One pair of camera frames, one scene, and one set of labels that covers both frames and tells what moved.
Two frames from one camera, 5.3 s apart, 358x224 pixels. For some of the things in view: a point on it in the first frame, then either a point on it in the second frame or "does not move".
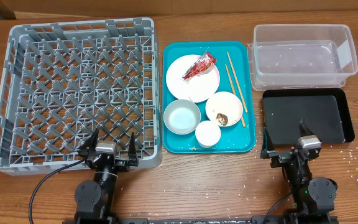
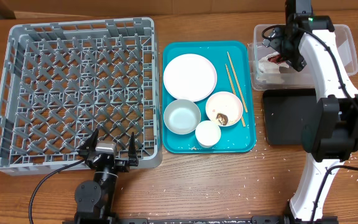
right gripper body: [279, 158] to [289, 54]
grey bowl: [181, 116] does not move
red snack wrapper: [202, 66] to [278, 59]
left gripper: [109, 162] does not move
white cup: [207, 134] does not move
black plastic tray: [327, 112] does not move
